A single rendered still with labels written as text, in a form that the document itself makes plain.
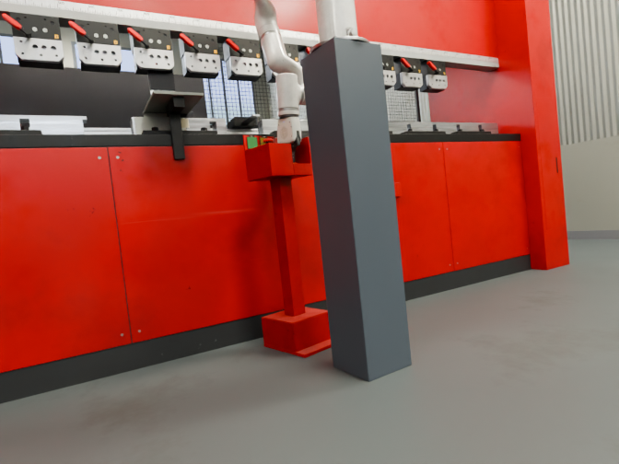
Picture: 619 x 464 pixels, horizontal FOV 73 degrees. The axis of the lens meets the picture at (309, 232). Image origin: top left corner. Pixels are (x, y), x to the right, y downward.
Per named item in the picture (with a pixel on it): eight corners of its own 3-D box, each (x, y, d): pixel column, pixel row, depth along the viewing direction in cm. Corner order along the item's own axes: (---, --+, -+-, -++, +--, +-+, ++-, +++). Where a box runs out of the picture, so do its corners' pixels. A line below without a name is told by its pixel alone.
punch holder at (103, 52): (79, 63, 158) (74, 18, 157) (79, 70, 165) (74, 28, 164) (122, 65, 165) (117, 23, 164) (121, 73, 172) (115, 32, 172)
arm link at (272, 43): (290, 51, 180) (309, 110, 172) (256, 45, 172) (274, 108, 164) (299, 35, 173) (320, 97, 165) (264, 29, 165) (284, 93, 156)
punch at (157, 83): (151, 94, 173) (148, 71, 173) (150, 95, 175) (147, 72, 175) (176, 95, 178) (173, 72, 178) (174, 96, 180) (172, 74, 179)
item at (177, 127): (180, 155, 154) (172, 96, 153) (171, 161, 167) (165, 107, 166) (191, 154, 156) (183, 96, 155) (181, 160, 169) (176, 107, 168)
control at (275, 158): (272, 175, 152) (266, 125, 151) (247, 181, 164) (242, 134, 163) (312, 174, 165) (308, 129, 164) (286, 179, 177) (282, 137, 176)
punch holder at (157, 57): (136, 66, 167) (131, 25, 167) (134, 74, 175) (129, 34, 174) (174, 69, 175) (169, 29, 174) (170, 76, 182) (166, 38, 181)
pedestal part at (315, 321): (305, 358, 149) (301, 325, 148) (263, 346, 168) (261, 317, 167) (344, 342, 162) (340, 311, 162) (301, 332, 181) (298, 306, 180)
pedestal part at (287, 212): (294, 316, 162) (278, 177, 160) (284, 314, 167) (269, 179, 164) (305, 312, 166) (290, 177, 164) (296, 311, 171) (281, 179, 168)
